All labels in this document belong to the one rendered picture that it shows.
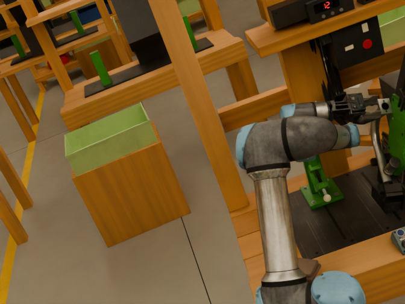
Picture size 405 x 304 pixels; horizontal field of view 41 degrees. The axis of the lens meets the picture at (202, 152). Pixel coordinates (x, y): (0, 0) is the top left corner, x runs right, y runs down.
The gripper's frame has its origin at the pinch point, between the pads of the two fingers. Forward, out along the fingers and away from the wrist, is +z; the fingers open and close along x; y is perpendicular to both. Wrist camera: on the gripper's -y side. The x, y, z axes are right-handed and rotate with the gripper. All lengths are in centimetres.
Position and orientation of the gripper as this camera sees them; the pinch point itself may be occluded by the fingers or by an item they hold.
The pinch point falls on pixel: (381, 108)
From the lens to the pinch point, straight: 196.9
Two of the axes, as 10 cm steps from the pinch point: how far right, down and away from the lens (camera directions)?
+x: -1.2, -9.4, 3.1
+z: 9.9, -1.0, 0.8
